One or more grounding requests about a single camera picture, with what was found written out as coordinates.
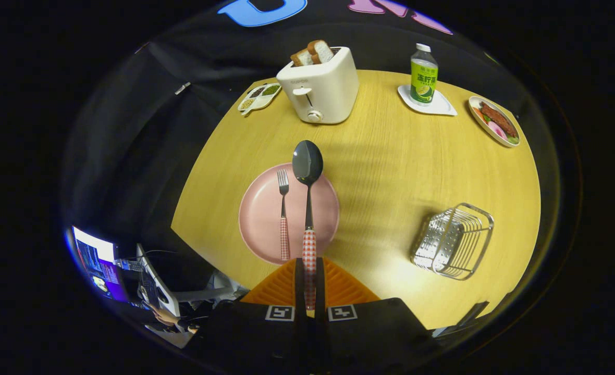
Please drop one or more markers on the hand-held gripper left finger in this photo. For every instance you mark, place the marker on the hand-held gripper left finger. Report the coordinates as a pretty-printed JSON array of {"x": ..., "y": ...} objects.
[{"x": 300, "y": 291}]

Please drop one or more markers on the white toaster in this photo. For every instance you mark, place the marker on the white toaster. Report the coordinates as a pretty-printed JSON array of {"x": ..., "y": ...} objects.
[{"x": 328, "y": 88}]

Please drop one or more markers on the green label drink bottle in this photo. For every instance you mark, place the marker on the green label drink bottle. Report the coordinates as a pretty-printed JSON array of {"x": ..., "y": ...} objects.
[{"x": 423, "y": 78}]

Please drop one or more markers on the plate of toy food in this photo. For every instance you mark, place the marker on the plate of toy food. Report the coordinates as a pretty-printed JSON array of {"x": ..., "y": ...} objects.
[{"x": 495, "y": 122}]

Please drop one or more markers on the computer monitor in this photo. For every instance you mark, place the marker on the computer monitor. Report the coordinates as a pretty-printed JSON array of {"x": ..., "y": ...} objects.
[{"x": 96, "y": 263}]

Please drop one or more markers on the white sectioned condiment tray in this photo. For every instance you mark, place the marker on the white sectioned condiment tray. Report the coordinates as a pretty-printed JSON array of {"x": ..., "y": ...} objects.
[{"x": 258, "y": 98}]

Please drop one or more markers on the bread slice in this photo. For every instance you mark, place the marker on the bread slice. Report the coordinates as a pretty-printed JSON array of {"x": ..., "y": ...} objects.
[
  {"x": 322, "y": 51},
  {"x": 302, "y": 57}
]

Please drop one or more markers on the laptop computer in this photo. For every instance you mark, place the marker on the laptop computer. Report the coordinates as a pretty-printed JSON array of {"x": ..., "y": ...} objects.
[{"x": 154, "y": 286}]

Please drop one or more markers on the silver clip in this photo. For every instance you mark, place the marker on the silver clip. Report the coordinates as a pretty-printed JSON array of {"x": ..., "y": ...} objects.
[{"x": 182, "y": 88}]

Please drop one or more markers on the pink plate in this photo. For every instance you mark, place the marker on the pink plate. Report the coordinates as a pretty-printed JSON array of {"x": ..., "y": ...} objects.
[{"x": 260, "y": 213}]

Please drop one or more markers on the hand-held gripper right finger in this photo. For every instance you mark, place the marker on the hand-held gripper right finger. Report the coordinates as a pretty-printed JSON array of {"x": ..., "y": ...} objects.
[{"x": 320, "y": 291}]

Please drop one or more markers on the white square coaster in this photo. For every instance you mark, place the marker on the white square coaster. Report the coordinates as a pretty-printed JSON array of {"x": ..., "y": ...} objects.
[{"x": 440, "y": 107}]

